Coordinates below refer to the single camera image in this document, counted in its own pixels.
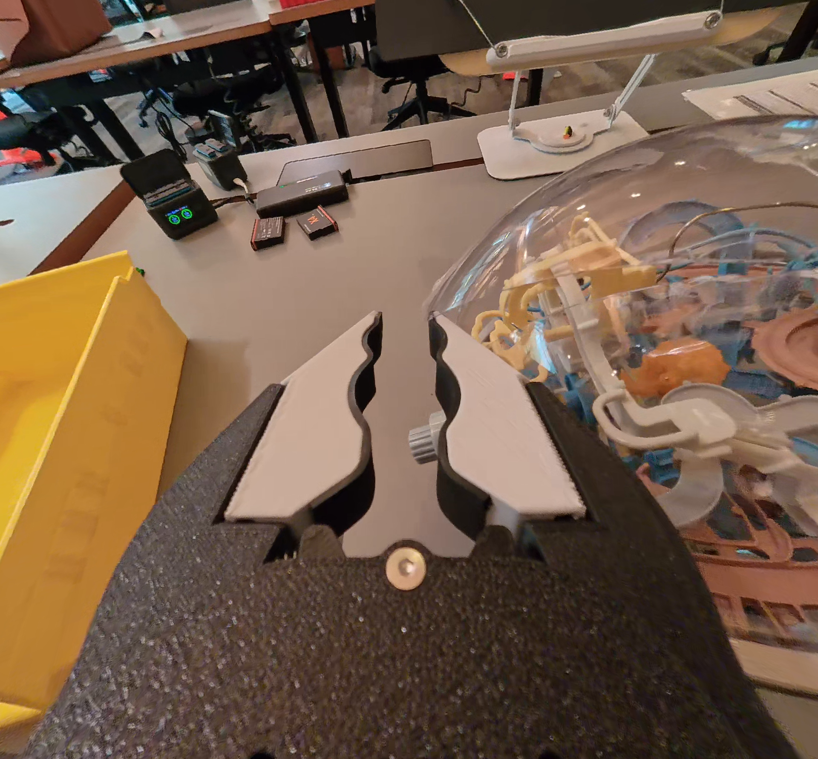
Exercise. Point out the printed paper sheets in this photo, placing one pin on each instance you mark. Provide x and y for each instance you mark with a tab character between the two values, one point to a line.
760	97

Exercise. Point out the grey plastic bolt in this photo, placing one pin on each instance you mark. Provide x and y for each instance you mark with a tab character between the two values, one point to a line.
422	442

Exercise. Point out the grey battery charger case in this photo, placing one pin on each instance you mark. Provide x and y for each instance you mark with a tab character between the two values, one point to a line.
227	171

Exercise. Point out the black battery charger case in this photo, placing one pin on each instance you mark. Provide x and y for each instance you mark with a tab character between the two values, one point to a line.
182	219

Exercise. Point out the wood-top table with black legs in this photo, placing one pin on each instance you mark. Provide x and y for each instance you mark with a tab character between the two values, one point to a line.
319	4
160	36

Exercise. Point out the clear sphere maze toy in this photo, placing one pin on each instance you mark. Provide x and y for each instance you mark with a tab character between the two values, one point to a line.
671	337

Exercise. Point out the black office chair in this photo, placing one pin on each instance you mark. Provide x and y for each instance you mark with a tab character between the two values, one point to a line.
415	75

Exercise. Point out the brown bag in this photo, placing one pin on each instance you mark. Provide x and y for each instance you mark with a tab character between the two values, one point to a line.
51	11

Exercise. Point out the yellow plastic bin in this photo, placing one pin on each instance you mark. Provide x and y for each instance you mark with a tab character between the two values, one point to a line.
76	452

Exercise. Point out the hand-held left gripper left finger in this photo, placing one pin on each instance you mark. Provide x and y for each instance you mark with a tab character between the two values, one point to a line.
300	446

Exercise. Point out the black power bank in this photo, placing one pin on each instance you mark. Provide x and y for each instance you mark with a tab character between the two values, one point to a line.
300	193

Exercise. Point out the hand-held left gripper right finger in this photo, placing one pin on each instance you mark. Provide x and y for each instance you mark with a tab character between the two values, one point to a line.
505	446

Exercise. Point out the white desk lamp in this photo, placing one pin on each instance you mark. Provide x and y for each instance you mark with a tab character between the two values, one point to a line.
588	40

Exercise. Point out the black camera battery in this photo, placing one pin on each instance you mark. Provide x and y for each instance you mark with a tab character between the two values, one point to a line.
268	233
317	223

